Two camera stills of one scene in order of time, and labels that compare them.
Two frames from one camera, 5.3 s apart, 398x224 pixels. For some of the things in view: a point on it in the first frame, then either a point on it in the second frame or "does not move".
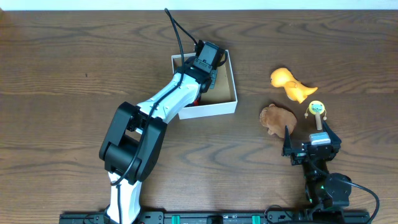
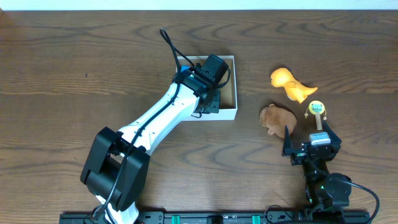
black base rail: (217, 217) does not move
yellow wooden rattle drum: (317, 107) does not move
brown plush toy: (275, 119) does not move
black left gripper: (208, 81) to (212, 101)
